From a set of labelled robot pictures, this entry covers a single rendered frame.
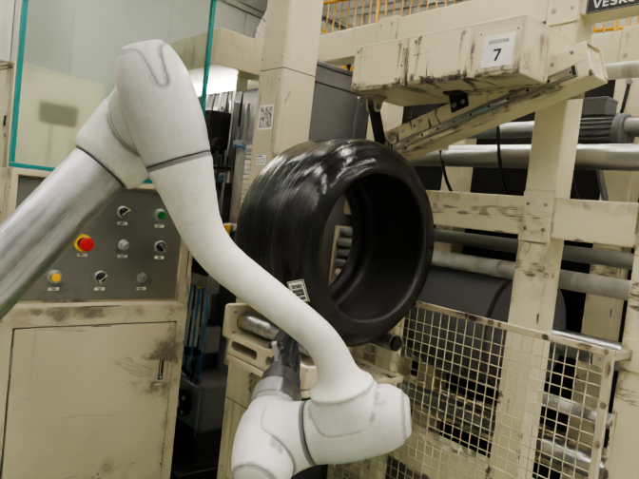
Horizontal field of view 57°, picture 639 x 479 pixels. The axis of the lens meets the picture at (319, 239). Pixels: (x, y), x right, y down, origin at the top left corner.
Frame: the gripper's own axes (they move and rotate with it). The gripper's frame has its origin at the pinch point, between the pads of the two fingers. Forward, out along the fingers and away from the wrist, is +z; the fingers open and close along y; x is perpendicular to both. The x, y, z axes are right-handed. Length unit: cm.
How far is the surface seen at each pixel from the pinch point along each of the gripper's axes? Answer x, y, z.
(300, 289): 0.2, -1.8, 15.5
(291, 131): -1, -28, 68
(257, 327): -19.4, 14.7, 30.8
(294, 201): 3.7, -21.0, 23.1
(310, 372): -2.9, 18.9, 11.3
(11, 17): -551, -169, 860
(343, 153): 16.5, -26.1, 35.0
